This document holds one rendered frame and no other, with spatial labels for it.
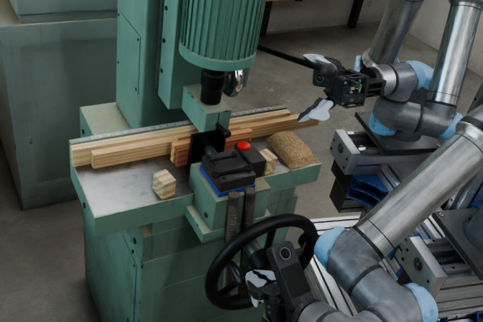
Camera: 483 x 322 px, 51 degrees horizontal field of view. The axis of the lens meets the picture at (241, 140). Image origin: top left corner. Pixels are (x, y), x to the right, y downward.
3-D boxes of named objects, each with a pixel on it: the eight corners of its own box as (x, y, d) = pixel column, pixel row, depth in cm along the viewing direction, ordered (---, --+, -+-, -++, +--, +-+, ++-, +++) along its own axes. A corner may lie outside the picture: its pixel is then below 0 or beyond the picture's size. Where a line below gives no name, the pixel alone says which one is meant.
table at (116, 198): (106, 272, 101) (106, 251, 98) (69, 177, 122) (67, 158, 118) (338, 203, 130) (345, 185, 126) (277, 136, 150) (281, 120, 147)
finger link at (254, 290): (241, 290, 96) (265, 307, 88) (240, 282, 96) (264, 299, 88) (261, 282, 98) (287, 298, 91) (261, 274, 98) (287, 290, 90)
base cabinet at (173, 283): (131, 412, 161) (139, 266, 120) (83, 276, 200) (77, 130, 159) (251, 360, 182) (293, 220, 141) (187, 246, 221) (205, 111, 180)
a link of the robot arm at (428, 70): (429, 117, 159) (446, 80, 151) (387, 108, 159) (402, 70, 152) (425, 99, 168) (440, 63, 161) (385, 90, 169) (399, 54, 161)
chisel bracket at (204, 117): (202, 142, 123) (206, 113, 118) (180, 112, 133) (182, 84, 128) (228, 137, 127) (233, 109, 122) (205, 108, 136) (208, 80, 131)
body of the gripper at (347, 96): (348, 77, 108) (389, 71, 114) (323, 67, 115) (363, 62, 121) (343, 110, 111) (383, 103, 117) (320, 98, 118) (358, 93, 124)
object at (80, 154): (72, 167, 116) (72, 150, 113) (70, 162, 118) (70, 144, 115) (287, 126, 144) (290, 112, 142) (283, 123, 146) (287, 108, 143)
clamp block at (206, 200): (209, 232, 110) (214, 202, 105) (185, 192, 120) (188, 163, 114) (266, 216, 117) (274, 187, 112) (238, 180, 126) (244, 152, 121)
